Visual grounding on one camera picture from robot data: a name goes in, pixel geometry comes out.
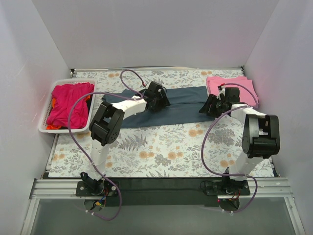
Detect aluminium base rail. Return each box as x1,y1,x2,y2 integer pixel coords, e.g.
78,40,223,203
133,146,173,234
21,177,305,235

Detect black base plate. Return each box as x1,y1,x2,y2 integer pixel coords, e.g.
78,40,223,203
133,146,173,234
75,177,250,207

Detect floral table mat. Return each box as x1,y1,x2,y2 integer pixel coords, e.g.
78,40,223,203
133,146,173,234
48,70,276,178

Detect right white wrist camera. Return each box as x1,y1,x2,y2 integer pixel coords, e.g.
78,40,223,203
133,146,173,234
217,83,225,100

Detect white plastic basket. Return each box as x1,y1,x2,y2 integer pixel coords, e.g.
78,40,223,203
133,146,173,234
39,78,97,134

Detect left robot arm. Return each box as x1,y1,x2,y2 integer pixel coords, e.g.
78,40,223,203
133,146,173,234
80,82,170,196

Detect orange garment in basket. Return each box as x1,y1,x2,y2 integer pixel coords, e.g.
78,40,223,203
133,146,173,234
46,98,61,130

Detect magenta t-shirt in basket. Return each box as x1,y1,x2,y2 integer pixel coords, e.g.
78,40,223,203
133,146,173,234
46,82,94,129

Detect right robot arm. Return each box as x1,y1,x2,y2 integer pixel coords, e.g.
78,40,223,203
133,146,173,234
200,83,280,196

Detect folded pink t-shirt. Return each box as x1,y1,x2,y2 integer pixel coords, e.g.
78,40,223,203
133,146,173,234
206,76,259,107

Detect blue-grey t-shirt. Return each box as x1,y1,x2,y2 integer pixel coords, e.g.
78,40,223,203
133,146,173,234
101,85,220,129

